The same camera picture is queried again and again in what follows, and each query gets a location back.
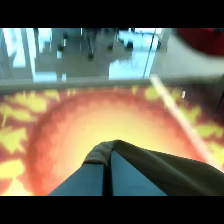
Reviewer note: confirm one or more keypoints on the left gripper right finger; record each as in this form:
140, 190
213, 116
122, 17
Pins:
133, 180

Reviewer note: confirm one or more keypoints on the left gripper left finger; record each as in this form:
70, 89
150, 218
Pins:
83, 181

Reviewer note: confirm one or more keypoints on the dark green garment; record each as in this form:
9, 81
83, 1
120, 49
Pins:
173, 170

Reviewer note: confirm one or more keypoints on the silver frame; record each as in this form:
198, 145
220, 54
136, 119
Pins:
83, 83

